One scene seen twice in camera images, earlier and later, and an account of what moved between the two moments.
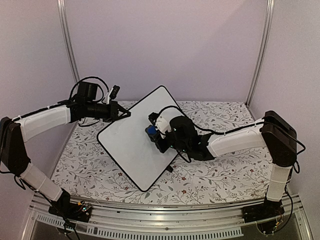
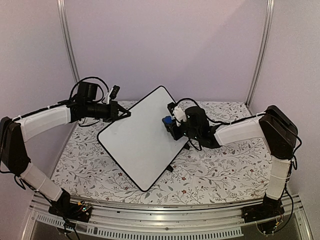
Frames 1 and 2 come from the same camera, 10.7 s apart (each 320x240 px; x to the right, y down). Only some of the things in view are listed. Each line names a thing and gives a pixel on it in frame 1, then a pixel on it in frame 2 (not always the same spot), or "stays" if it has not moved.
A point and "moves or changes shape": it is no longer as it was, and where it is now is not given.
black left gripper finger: (125, 114) stays
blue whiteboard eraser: (151, 130) moves or changes shape
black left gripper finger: (120, 117) stays
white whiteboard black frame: (126, 138) stays
